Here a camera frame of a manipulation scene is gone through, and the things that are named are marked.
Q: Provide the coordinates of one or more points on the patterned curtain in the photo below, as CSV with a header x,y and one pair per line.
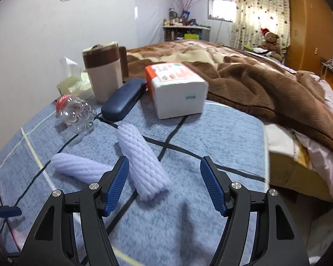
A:
x,y
252,16

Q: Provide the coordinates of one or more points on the white orange tissue pack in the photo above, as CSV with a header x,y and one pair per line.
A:
x,y
175,89

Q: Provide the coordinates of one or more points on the small plastic wrapper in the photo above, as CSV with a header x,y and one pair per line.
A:
x,y
19,238

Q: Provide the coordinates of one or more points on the blue checked table cloth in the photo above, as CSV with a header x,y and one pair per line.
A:
x,y
178,227

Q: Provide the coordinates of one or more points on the dried branches vase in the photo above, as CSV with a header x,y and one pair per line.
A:
x,y
184,6

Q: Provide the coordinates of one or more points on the pink quilt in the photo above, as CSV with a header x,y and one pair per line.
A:
x,y
320,156

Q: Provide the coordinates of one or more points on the brown fleece blanket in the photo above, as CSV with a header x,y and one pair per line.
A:
x,y
248,83

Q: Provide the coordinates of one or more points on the teddy bear with santa hat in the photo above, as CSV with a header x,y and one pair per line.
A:
x,y
271,44

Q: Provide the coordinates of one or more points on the green tissue box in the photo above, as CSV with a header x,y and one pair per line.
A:
x,y
77,82

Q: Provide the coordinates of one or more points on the bed mattress base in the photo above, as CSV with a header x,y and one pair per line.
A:
x,y
290,165

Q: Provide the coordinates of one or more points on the clear plastic cola bottle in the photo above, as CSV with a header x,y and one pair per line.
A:
x,y
77,114

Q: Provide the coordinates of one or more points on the lavender foam net sleeve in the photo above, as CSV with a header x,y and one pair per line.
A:
x,y
85,170

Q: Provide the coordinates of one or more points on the wooden wardrobe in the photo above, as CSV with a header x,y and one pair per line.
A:
x,y
311,35

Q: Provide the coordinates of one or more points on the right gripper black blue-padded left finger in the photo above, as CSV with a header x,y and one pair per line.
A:
x,y
51,239

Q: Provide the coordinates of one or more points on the small window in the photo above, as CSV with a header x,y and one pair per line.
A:
x,y
224,10

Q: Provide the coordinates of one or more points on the cluttered side desk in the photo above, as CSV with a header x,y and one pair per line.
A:
x,y
173,33

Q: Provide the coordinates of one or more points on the brown beige tumbler cup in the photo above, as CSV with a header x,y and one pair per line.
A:
x,y
103,66

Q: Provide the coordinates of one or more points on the dark blue glasses case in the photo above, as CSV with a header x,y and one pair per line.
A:
x,y
123,100

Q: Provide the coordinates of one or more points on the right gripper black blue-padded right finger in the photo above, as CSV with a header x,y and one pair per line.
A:
x,y
277,240

